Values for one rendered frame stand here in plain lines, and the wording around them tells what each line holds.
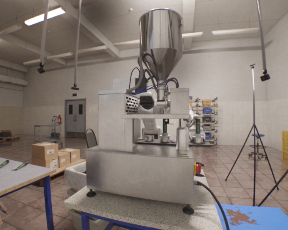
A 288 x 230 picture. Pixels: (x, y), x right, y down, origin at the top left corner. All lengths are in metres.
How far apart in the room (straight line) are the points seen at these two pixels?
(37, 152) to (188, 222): 2.99
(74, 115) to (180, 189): 8.21
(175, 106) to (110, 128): 0.38
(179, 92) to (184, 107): 0.07
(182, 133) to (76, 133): 8.04
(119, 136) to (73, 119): 8.01
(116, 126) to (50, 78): 9.58
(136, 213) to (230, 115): 6.20
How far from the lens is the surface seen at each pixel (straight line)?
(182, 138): 0.82
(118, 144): 0.80
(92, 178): 0.90
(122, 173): 0.80
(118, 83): 1.00
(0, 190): 1.25
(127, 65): 7.35
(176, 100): 0.65
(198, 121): 0.98
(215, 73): 6.80
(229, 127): 6.70
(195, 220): 0.78
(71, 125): 8.84
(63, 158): 3.45
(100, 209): 0.84
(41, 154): 3.23
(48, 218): 1.66
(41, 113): 10.62
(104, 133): 0.83
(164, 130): 0.99
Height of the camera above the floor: 1.21
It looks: level
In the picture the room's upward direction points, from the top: straight up
